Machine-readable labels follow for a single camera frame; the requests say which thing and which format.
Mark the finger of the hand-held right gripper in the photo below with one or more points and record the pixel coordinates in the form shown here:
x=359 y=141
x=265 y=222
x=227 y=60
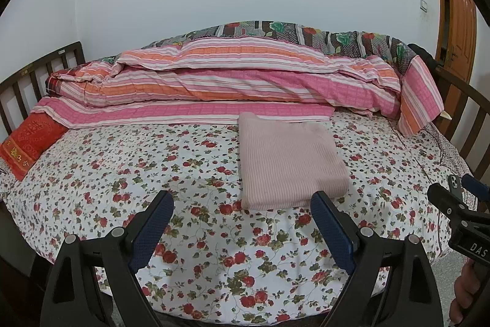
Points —
x=444 y=198
x=476 y=184

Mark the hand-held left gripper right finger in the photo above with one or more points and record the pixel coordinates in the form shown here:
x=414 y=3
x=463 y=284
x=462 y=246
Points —
x=333 y=231

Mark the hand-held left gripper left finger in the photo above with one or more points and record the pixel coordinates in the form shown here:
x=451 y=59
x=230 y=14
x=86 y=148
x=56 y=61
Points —
x=153 y=231

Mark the pink knit sweater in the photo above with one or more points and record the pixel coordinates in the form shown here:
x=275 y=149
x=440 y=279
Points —
x=287 y=158

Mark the person's right hand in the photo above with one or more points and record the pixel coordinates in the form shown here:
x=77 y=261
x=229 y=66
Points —
x=465 y=292

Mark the dark grey smartphone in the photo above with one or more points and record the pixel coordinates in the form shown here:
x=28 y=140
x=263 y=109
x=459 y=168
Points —
x=454 y=189

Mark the floral bed sheet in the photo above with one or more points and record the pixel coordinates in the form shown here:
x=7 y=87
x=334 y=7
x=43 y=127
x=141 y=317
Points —
x=134 y=166

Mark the dark cloth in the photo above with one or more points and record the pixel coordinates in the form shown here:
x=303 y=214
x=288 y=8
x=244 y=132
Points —
x=425 y=53

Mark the red patterned pillow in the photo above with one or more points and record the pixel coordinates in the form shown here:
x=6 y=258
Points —
x=26 y=143

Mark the orange wooden door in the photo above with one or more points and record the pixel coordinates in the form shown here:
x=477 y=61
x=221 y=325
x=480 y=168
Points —
x=457 y=24

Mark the pink orange striped quilt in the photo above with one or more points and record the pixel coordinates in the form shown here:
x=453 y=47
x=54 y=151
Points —
x=229 y=82

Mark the floral patchwork quilt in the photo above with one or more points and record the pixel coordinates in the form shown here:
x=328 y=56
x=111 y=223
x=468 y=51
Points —
x=325 y=36

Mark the dark wooden headboard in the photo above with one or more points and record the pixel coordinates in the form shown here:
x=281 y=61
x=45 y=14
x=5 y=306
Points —
x=38 y=62

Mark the white wall switch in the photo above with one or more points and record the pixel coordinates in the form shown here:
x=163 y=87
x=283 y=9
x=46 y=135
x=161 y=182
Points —
x=423 y=4

